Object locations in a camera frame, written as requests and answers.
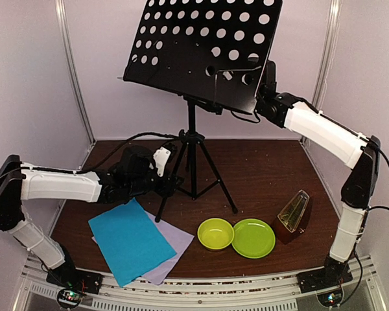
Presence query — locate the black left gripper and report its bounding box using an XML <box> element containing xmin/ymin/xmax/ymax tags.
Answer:
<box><xmin>127</xmin><ymin>168</ymin><xmax>185</xmax><ymax>198</ymax></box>

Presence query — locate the blue sheet music paper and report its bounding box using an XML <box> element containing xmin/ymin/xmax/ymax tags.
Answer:
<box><xmin>88</xmin><ymin>197</ymin><xmax>178</xmax><ymax>288</ymax></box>

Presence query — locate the black perforated music stand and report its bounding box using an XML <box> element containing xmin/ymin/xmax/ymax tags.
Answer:
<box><xmin>116</xmin><ymin>0</ymin><xmax>285</xmax><ymax>224</ymax></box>

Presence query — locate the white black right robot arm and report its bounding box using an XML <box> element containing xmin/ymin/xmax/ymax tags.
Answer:
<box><xmin>240</xmin><ymin>57</ymin><xmax>386</xmax><ymax>286</ymax></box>

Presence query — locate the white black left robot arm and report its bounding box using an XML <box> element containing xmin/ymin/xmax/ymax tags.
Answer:
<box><xmin>0</xmin><ymin>134</ymin><xmax>183</xmax><ymax>288</ymax></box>

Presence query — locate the lavender paper sheet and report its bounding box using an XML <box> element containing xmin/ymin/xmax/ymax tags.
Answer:
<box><xmin>91</xmin><ymin>211</ymin><xmax>195</xmax><ymax>286</ymax></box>

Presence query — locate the lime green bowl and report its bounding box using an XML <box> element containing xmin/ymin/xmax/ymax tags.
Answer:
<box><xmin>197</xmin><ymin>218</ymin><xmax>235</xmax><ymax>251</ymax></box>

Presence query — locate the lime green plate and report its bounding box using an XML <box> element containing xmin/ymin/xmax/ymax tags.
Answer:
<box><xmin>231</xmin><ymin>218</ymin><xmax>276</xmax><ymax>259</ymax></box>

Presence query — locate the brown wooden metronome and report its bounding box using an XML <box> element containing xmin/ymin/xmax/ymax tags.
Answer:
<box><xmin>270</xmin><ymin>190</ymin><xmax>312</xmax><ymax>244</ymax></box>

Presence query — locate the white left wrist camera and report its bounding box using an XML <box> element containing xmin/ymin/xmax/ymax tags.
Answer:
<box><xmin>151</xmin><ymin>143</ymin><xmax>177</xmax><ymax>178</ymax></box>

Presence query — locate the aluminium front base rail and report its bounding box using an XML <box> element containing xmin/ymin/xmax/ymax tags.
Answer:
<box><xmin>10</xmin><ymin>256</ymin><xmax>389</xmax><ymax>310</ymax></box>

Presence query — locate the aluminium left corner post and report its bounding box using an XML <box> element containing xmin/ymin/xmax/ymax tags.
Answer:
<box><xmin>54</xmin><ymin>0</ymin><xmax>95</xmax><ymax>145</ymax></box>

